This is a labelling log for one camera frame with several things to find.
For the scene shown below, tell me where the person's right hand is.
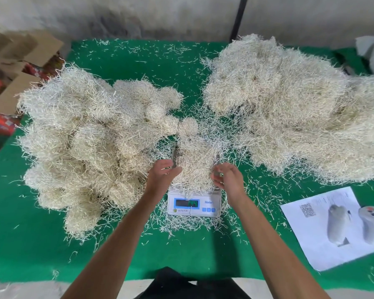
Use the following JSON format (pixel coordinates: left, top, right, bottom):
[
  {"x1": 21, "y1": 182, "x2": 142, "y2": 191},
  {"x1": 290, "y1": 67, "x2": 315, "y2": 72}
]
[{"x1": 210, "y1": 162, "x2": 247, "y2": 203}]

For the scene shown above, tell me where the person's left hand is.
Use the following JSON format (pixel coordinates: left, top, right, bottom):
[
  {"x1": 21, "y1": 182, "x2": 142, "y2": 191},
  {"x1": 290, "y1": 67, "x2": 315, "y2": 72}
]
[{"x1": 145, "y1": 159, "x2": 183, "y2": 201}]

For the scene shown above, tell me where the small straw heap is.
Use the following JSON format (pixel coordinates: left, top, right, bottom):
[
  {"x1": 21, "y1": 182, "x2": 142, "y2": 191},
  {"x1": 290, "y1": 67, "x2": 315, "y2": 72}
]
[{"x1": 175, "y1": 134, "x2": 223, "y2": 192}]

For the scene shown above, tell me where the person's left forearm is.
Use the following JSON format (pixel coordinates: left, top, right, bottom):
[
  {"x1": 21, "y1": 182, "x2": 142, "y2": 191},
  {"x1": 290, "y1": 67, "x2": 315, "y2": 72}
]
[{"x1": 61, "y1": 190, "x2": 170, "y2": 299}]

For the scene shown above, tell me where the person's right forearm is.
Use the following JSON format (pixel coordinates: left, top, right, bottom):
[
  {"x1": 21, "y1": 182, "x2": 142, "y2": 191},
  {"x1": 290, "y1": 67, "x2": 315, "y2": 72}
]
[{"x1": 227, "y1": 194, "x2": 331, "y2": 299}]

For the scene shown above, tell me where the white digital kitchen scale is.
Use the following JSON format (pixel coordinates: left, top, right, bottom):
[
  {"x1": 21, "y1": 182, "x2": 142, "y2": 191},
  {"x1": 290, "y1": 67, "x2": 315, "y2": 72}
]
[{"x1": 167, "y1": 146, "x2": 222, "y2": 218}]

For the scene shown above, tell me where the green felt table cloth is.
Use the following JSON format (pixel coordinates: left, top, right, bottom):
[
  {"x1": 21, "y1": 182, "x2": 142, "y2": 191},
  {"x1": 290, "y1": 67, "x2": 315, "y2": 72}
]
[{"x1": 0, "y1": 39, "x2": 374, "y2": 283}]

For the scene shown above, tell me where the pile of bundled straw clumps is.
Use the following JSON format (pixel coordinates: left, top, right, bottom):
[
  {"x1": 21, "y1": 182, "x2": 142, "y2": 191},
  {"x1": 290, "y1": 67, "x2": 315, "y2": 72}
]
[{"x1": 16, "y1": 66, "x2": 199, "y2": 238}]

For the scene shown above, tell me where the large loose straw pile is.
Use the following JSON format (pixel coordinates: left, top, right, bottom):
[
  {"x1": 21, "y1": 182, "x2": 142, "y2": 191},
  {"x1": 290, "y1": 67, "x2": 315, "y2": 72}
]
[{"x1": 202, "y1": 34, "x2": 374, "y2": 185}]

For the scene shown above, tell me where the person's black clothing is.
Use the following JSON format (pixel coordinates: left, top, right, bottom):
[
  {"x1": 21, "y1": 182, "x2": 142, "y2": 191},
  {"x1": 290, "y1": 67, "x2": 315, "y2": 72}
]
[{"x1": 135, "y1": 267, "x2": 252, "y2": 299}]

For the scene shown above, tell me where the white printed paper sheet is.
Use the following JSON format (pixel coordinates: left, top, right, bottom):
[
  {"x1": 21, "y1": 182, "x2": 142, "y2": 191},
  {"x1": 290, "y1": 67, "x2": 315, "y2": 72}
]
[{"x1": 280, "y1": 186, "x2": 374, "y2": 272}]

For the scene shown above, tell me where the black metal pole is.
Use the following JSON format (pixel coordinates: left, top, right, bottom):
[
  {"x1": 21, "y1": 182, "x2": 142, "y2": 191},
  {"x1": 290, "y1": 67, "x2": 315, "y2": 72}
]
[{"x1": 230, "y1": 0, "x2": 249, "y2": 44}]

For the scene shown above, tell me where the brown cardboard box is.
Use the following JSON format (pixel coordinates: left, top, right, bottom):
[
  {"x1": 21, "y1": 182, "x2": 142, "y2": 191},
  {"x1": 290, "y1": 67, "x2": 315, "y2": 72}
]
[{"x1": 0, "y1": 28, "x2": 65, "y2": 116}]

